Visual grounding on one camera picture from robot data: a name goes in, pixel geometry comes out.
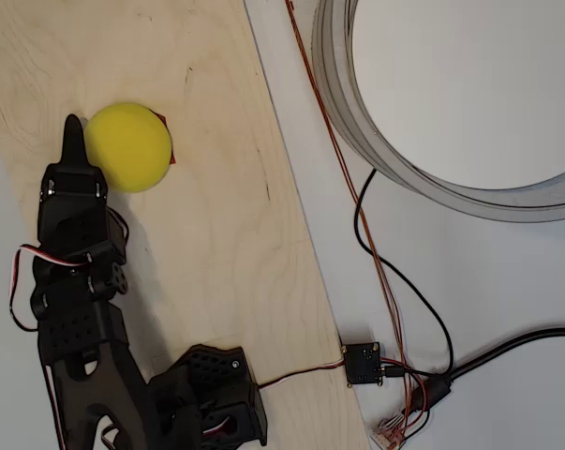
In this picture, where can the yellow round foam sponge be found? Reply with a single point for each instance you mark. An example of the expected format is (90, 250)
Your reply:
(127, 145)

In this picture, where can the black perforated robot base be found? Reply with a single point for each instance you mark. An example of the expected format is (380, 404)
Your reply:
(216, 370)

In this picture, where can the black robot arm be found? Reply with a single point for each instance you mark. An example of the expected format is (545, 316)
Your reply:
(80, 375)

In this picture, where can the red paper square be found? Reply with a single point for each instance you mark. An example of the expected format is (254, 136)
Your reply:
(161, 117)

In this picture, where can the light plywood board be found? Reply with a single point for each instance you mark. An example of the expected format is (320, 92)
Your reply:
(226, 211)

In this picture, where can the grey round lamp base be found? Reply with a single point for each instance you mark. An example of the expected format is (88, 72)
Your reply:
(333, 94)

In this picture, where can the black controller board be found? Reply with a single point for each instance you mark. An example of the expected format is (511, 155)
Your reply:
(361, 365)

